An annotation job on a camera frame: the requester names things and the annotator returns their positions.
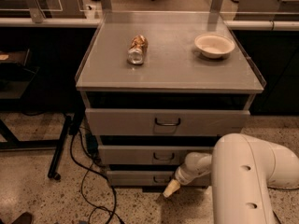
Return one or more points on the grey top drawer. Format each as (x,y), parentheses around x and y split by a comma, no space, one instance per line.
(104,121)

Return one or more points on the white paper bowl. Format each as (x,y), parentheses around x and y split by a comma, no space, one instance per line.
(214,46)

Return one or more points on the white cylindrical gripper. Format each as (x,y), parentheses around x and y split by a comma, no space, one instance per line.
(183,174)

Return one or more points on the white horizontal rail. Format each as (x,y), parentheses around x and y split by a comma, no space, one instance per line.
(234,25)

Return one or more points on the grey bottom drawer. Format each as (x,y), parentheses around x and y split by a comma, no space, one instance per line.
(139,178)

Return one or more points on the black table frame left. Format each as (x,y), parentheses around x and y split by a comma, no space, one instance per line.
(16,77)

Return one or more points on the crushed orange soda can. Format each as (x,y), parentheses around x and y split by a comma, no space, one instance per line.
(138,50)

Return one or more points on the grey drawer cabinet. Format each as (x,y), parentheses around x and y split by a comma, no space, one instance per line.
(174,75)

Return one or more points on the grey middle drawer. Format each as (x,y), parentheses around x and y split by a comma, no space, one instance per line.
(150,155)

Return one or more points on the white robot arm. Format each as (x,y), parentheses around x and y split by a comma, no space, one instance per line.
(242,169)

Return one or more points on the brown shoe bottom left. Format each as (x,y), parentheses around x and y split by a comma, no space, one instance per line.
(24,218)

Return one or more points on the grey drawer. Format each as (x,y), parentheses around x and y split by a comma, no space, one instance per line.
(150,155)
(139,178)
(104,121)

